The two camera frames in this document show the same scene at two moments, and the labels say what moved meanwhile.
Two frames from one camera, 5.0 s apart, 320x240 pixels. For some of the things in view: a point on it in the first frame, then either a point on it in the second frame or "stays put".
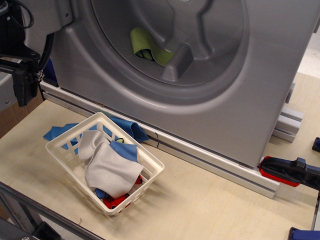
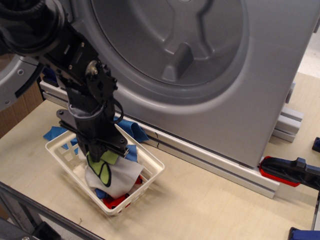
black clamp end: [316, 146] stays put
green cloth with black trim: [144, 46] -> [102, 168]
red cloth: [110, 202] stays put
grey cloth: [108, 170] stays put
